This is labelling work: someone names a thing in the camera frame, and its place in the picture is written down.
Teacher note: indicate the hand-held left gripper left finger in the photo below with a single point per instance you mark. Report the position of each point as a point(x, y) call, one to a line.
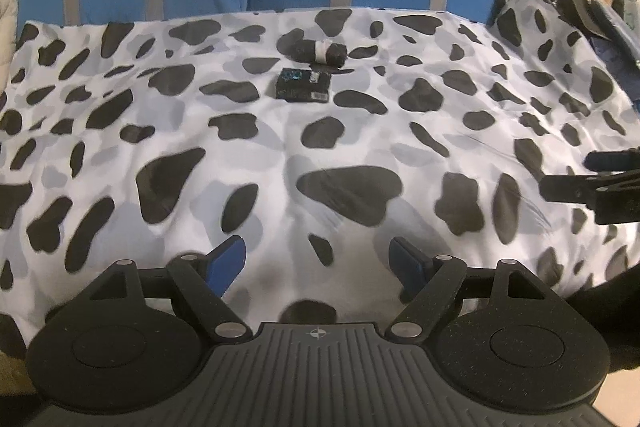
point(227, 262)

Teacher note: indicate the cow print blanket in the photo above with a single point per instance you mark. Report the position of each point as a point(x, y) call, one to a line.
point(200, 132)

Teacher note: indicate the black bag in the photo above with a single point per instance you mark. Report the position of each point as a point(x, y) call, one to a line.
point(575, 2)

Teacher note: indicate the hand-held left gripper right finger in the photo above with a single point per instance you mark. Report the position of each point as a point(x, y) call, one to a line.
point(407, 264)

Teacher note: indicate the black roll with white band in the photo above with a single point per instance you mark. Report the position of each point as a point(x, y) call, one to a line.
point(300, 51)

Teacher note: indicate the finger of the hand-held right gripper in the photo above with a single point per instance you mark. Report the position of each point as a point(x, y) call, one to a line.
point(570, 189)
point(615, 160)

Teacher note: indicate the small black packet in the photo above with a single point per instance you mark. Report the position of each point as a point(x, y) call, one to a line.
point(300, 87)

